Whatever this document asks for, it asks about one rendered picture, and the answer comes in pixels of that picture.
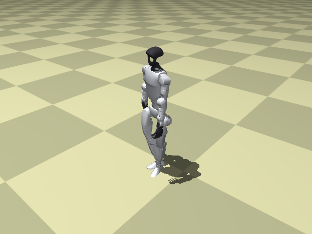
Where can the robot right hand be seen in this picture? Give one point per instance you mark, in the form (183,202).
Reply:
(144,106)

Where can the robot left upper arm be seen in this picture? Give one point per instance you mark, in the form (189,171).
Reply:
(165,82)

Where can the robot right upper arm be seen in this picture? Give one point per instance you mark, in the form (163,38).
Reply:
(144,84)

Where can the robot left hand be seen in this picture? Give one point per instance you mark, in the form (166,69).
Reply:
(158,132)

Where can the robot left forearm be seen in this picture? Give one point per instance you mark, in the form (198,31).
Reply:
(161,113)

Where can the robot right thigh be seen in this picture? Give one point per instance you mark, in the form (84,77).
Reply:
(147,123)

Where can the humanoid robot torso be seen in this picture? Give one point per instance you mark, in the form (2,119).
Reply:
(153,88)

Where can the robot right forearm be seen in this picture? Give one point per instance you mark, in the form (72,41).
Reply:
(144,97)

